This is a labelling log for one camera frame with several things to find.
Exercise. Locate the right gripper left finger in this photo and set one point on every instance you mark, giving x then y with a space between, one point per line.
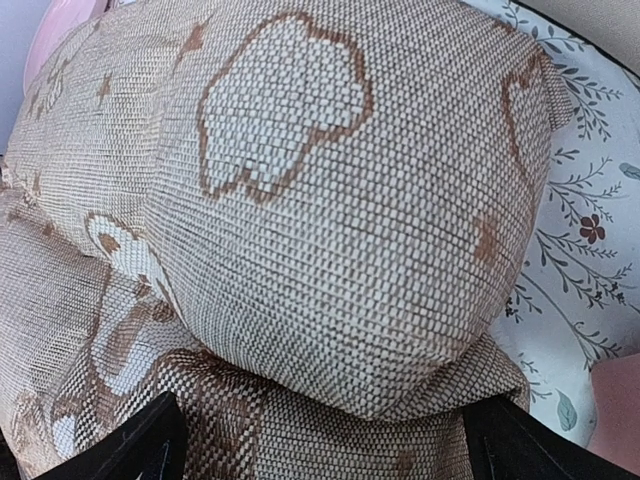
152 444

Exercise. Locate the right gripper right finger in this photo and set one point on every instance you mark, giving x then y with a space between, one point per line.
505 442

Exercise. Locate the white pet cushion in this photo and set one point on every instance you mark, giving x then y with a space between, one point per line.
299 217

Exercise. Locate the beige fabric pet tent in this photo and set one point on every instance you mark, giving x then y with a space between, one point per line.
610 25

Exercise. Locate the pink footed pet bowl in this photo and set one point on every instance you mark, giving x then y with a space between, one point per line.
616 392

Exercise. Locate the floral patterned table mat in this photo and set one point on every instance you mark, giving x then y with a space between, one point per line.
576 300

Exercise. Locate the pink round plate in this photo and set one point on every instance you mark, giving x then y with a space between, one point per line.
60 18

